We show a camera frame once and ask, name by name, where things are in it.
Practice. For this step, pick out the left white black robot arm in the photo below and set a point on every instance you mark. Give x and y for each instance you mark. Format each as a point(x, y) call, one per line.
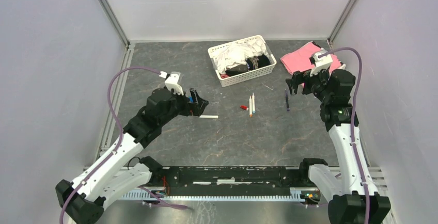
point(85, 198)

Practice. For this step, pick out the white pen blue tip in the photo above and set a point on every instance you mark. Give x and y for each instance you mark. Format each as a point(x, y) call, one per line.
point(253, 103)

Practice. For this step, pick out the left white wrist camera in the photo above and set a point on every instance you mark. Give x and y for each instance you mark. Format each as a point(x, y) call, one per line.
point(172, 83)

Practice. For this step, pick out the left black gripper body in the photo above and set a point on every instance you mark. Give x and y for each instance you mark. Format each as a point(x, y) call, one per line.
point(186, 108)

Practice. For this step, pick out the black cloth in basket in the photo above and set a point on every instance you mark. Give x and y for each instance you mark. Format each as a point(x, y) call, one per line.
point(253, 63)

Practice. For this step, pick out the white plastic basket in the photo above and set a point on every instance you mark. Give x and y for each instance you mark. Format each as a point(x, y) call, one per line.
point(228, 81)

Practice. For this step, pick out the pink folded cloth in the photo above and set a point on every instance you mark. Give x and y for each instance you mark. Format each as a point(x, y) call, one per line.
point(299, 60)

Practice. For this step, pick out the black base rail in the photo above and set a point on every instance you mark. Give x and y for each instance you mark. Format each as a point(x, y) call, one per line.
point(236, 181)

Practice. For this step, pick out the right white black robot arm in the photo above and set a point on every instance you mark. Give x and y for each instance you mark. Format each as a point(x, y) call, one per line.
point(353, 196)

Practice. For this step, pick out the white cloth in basket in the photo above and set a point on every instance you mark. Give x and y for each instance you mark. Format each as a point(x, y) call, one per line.
point(237, 53)

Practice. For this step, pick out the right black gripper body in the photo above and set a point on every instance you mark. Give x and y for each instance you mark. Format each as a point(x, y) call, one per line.
point(312, 84)

